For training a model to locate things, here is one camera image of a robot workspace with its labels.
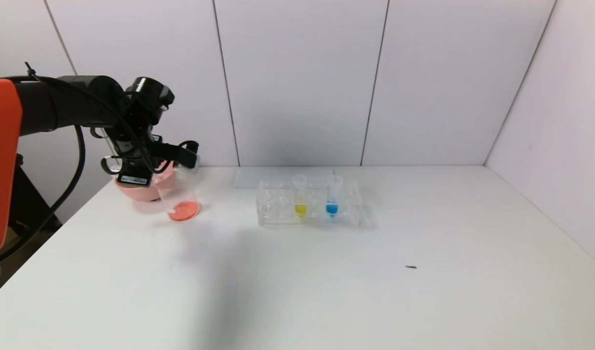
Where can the white paper sheet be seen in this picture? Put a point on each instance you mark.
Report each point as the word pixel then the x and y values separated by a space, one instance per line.
pixel 251 177

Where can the test tube with yellow pigment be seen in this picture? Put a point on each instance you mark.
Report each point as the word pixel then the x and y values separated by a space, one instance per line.
pixel 301 209

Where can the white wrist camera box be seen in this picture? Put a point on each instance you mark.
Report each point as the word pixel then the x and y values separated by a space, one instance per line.
pixel 133 179

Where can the test tube with red pigment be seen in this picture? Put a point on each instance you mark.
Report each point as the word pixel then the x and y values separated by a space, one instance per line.
pixel 185 167

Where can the clear acrylic test tube rack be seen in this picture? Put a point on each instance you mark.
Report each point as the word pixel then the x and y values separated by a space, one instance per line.
pixel 278 209

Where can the test tube with blue pigment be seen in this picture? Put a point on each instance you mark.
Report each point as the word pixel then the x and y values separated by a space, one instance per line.
pixel 331 208

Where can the clear glass beaker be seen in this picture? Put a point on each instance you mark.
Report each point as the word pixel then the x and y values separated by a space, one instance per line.
pixel 183 210

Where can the pink plastic bowl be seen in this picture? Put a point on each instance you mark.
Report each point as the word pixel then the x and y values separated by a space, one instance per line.
pixel 137 192

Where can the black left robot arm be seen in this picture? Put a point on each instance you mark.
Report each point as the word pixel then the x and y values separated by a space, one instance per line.
pixel 49 102

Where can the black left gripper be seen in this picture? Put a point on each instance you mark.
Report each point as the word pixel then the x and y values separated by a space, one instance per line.
pixel 133 178

